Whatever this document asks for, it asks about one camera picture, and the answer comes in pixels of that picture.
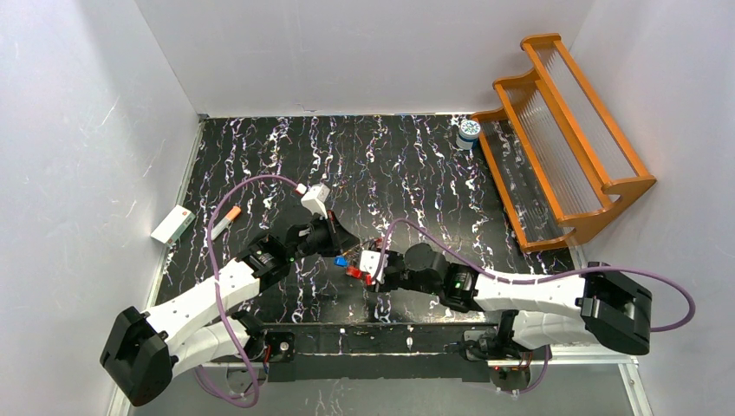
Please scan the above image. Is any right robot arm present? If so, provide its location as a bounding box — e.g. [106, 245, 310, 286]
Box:
[358, 244, 653, 355]

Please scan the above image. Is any small white blue jar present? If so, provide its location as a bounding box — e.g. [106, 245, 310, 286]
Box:
[456, 119, 482, 150]

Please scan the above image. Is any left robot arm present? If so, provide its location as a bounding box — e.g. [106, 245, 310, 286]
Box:
[100, 211, 360, 406]

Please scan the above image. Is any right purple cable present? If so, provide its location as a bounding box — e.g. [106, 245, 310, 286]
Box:
[379, 218, 697, 397]

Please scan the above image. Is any orange wooden rack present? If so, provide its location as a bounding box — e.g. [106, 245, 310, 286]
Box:
[471, 33, 656, 243]

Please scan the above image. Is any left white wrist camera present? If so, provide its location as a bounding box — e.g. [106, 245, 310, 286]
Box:
[296, 183, 330, 218]

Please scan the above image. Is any aluminium rail frame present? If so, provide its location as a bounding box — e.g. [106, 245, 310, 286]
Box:
[107, 324, 654, 416]

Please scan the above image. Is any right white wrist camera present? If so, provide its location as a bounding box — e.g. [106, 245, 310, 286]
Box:
[358, 250, 383, 283]

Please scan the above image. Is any orange white marker tube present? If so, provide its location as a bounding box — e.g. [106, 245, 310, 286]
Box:
[211, 205, 242, 240]

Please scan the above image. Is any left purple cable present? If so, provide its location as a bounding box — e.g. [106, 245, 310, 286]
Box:
[193, 174, 309, 409]

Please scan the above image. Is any keyring with coloured tags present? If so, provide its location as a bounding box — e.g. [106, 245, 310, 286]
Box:
[334, 237, 383, 281]

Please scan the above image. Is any white cardboard box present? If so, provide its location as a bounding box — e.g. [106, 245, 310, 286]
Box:
[150, 205, 195, 247]

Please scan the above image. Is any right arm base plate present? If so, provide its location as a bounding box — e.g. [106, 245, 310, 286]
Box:
[445, 328, 547, 367]

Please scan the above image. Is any purple cable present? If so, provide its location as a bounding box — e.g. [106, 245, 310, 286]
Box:
[193, 174, 309, 409]
[379, 218, 697, 397]

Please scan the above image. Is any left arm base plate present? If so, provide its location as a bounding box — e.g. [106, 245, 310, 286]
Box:
[244, 331, 296, 363]

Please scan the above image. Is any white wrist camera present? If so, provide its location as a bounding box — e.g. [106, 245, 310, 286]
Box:
[296, 183, 330, 218]
[358, 250, 383, 283]

